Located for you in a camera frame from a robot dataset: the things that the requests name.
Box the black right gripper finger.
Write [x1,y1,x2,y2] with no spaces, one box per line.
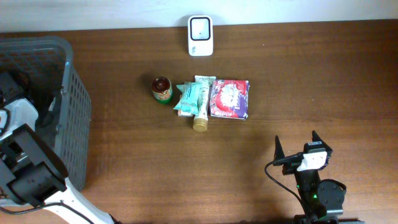
[312,130,330,149]
[272,136,285,166]

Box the grey plastic mesh basket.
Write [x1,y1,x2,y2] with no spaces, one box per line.
[1,36,91,190]

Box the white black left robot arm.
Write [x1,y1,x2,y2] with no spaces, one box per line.
[1,70,117,223]

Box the orange tissue pack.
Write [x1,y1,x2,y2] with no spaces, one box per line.
[177,110,193,117]

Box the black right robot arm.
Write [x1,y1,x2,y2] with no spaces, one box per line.
[264,131,362,224]

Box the cream tube gold cap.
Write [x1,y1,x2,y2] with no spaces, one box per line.
[193,75,216,132]

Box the brown lid sauce jar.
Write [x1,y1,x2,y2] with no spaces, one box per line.
[151,77,174,104]

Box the mint green wipes pack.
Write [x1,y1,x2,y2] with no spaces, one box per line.
[174,82,201,115]

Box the red purple pad package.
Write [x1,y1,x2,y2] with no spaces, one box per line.
[210,79,250,120]

